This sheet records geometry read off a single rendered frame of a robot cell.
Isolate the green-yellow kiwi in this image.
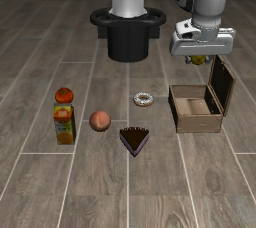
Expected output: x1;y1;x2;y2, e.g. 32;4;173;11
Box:
190;55;207;66

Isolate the wooden box lid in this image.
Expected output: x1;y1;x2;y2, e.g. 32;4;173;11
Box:
207;54;237;117

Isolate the wooden box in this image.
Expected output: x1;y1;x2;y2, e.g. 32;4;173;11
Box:
168;84;224;134

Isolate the white frosted donut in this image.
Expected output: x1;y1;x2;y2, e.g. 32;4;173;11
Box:
133;92;155;108

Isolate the chocolate cake wedge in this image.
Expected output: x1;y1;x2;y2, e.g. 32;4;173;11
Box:
119;126;150;158

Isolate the pink peach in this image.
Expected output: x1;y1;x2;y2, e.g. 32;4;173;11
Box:
88;110;112;133

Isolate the red tomato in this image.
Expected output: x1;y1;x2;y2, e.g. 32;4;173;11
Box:
54;87;75;105

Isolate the orange juice carton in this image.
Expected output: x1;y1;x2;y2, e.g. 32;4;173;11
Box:
53;103;77;146

